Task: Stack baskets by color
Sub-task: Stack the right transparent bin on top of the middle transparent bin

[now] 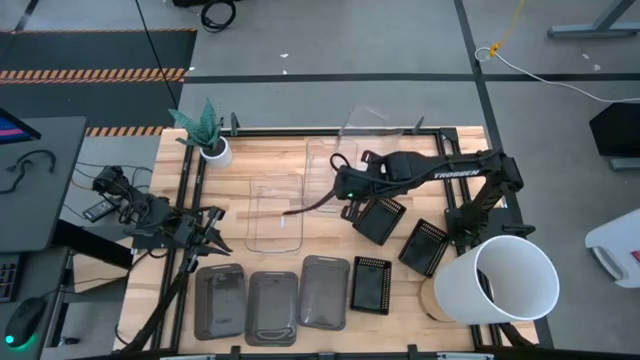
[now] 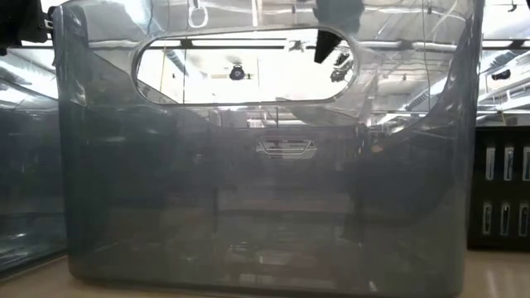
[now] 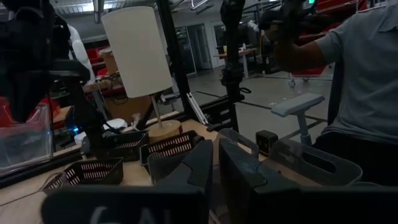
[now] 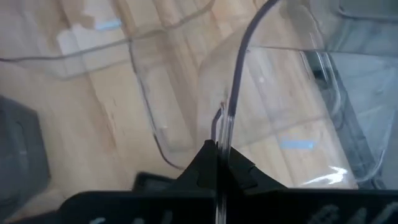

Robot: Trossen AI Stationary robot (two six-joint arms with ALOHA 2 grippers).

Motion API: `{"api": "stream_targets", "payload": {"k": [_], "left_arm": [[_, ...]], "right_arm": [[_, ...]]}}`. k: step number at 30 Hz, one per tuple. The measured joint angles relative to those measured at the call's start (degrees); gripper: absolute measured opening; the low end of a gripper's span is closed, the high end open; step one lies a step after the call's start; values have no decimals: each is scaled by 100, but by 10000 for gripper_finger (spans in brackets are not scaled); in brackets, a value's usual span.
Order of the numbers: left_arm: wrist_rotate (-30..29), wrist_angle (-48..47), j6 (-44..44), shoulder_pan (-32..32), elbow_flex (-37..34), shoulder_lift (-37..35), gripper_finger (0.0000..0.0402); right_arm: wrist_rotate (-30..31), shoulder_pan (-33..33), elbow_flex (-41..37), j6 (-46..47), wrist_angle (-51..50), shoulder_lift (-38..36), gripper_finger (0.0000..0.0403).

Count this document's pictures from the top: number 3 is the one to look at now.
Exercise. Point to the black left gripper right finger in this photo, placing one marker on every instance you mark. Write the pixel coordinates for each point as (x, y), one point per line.
(242, 186)

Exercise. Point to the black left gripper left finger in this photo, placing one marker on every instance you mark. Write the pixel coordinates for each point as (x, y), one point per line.
(192, 174)

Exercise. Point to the smoke gray translucent basket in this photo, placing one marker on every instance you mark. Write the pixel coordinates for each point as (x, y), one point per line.
(230, 134)
(161, 168)
(292, 158)

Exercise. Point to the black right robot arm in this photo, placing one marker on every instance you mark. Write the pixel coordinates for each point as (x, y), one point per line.
(28, 62)

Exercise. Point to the red wheeled shelf cart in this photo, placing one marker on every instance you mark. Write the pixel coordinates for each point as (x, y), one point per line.
(335, 9)

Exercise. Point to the black slotted plastic basket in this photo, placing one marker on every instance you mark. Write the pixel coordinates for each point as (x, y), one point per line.
(93, 181)
(196, 138)
(130, 155)

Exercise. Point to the white power adapter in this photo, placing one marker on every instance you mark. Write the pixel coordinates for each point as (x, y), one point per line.
(116, 123)

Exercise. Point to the large brown cardboard box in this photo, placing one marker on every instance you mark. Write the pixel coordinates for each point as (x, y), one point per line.
(127, 109)

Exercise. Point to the gray chair armrest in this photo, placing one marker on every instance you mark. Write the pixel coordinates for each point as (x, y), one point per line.
(297, 104)

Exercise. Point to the black vertical equipment pole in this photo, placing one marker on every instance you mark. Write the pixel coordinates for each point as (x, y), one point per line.
(233, 77)

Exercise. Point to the wooden background table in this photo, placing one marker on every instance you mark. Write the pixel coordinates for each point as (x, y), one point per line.
(248, 51)

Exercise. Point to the white shade wooden table lamp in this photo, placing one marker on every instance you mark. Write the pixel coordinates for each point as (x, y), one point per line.
(136, 49)

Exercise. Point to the small tan cardboard box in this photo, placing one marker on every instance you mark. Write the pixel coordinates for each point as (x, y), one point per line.
(110, 62)

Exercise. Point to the red storage bin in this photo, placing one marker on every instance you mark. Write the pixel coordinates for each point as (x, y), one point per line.
(53, 107)

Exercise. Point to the person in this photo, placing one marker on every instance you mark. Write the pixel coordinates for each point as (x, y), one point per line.
(367, 77)

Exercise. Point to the white rounded robot shell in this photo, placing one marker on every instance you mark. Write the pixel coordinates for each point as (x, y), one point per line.
(79, 53)

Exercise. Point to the clear plastic basket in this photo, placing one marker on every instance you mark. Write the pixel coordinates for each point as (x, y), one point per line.
(25, 146)

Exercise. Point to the small black cube camera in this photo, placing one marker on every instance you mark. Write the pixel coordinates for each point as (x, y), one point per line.
(267, 141)

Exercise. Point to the silver metal bracket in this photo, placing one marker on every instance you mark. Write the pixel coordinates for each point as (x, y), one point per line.
(197, 109)

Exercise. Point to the black frame post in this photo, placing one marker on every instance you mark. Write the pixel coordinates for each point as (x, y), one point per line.
(174, 62)

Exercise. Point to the black table frame rail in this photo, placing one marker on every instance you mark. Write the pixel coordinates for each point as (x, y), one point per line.
(40, 169)

